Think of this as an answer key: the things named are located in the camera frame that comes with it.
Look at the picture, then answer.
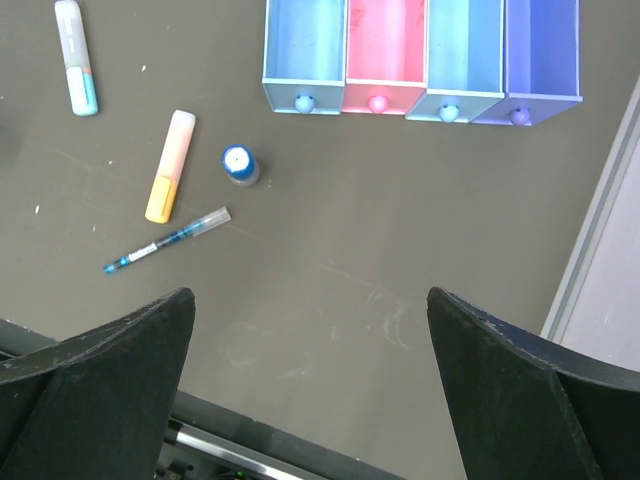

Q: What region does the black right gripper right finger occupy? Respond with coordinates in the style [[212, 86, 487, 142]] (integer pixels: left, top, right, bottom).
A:
[[426, 287, 639, 479]]

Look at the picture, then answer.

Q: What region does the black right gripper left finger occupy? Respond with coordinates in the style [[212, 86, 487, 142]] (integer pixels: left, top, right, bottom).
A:
[[1, 288, 196, 479]]

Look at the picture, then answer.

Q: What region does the blue capped ink bottle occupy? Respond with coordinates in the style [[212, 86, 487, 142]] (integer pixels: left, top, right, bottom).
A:
[[221, 144, 260, 187]]

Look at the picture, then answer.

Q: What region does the purple drawer bin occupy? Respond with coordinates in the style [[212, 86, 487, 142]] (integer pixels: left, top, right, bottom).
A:
[[475, 0, 583, 126]]

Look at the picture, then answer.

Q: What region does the sky blue drawer bin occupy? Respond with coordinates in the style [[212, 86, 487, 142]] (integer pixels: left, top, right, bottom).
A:
[[405, 0, 505, 123]]

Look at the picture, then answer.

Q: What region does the pink drawer bin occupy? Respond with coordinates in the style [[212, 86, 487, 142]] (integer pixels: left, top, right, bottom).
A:
[[342, 0, 428, 116]]

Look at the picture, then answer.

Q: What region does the light blue drawer bin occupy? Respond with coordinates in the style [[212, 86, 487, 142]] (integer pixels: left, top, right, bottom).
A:
[[262, 0, 347, 115]]

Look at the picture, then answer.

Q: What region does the pink orange highlighter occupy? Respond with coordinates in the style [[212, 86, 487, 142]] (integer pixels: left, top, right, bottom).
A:
[[145, 110, 196, 224]]

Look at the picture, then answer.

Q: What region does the blue gel pen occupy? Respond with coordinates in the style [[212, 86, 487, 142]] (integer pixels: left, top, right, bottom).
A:
[[103, 207, 232, 274]]

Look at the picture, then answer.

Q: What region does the grey teal highlighter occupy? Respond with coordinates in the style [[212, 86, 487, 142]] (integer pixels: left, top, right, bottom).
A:
[[54, 1, 99, 117]]

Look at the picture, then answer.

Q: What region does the aluminium frame rail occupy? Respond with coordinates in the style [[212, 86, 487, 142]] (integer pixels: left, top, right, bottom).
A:
[[541, 85, 639, 343]]

